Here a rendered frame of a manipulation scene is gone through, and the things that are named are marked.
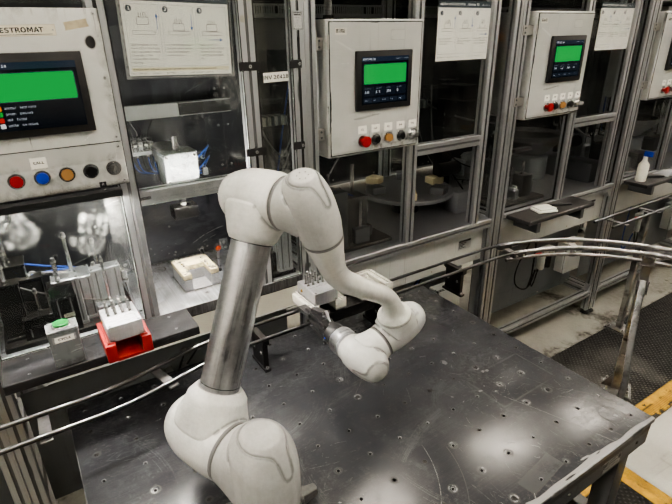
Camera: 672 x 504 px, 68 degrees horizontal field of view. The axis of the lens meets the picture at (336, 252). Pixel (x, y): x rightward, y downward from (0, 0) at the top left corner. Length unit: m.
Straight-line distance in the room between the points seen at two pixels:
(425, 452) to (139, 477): 0.78
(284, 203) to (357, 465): 0.76
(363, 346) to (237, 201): 0.57
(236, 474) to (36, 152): 0.96
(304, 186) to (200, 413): 0.59
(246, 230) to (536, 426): 1.04
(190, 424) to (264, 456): 0.23
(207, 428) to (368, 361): 0.47
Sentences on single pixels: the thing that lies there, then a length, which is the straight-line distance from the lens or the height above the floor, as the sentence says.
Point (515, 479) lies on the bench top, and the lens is 1.52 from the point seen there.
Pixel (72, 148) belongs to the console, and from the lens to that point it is 1.55.
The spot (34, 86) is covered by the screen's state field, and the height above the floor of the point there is 1.65.
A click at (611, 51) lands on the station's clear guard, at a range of 3.11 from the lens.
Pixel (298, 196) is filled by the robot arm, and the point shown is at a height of 1.45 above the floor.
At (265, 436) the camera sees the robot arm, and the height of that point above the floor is 0.95.
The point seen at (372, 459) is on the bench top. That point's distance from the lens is 1.50.
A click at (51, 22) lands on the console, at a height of 1.80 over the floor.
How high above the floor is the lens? 1.77
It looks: 24 degrees down
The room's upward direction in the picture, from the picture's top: 1 degrees counter-clockwise
